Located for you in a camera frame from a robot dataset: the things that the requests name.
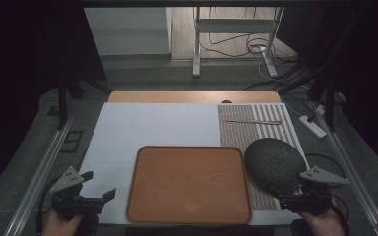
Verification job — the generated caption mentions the white metal stand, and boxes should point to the white metal stand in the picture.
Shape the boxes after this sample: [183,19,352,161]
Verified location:
[191,6,285,79]

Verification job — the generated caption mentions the brown striped woven placemat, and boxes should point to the brown striped woven placemat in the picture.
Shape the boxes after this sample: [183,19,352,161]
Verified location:
[217,103,307,212]

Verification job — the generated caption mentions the person's left hand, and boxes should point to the person's left hand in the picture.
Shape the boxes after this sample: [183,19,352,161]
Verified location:
[40,209,86,236]

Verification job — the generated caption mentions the white table mat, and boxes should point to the white table mat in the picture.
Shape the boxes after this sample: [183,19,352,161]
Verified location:
[78,102,309,227]

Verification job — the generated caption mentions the aluminium rail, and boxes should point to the aluminium rail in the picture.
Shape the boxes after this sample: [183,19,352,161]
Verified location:
[2,116,75,236]
[311,104,378,236]

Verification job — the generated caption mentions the white power strip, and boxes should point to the white power strip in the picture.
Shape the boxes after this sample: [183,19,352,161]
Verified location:
[298,114,328,139]

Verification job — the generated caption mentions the black tripod stand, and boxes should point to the black tripod stand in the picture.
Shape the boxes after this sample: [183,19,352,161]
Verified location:
[277,9,358,132]
[56,70,112,131]

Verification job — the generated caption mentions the dark grey round plate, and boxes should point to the dark grey round plate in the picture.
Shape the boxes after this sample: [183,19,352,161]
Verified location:
[244,137,308,196]

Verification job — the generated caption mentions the person's right hand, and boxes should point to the person's right hand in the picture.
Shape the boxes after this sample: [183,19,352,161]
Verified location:
[299,196,347,236]

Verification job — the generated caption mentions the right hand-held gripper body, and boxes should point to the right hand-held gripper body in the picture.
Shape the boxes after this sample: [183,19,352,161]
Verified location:
[278,165,350,217]

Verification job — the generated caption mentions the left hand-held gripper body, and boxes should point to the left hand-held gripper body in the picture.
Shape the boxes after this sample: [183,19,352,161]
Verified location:
[49,165,105,236]

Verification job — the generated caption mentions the thin metal tweezers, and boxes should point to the thin metal tweezers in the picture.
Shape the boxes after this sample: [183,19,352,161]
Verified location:
[224,119,284,126]

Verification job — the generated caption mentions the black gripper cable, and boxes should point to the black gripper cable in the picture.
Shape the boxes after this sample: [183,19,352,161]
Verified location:
[34,178,60,236]
[304,152,348,180]

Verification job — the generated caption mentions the brown wooden tray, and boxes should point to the brown wooden tray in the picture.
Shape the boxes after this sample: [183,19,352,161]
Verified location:
[125,146,253,226]

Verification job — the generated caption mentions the black floor cables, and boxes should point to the black floor cables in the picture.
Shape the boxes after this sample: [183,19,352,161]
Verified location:
[198,6,313,92]

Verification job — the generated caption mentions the wooden table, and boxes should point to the wooden table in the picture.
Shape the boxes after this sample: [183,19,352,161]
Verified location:
[106,90,284,105]

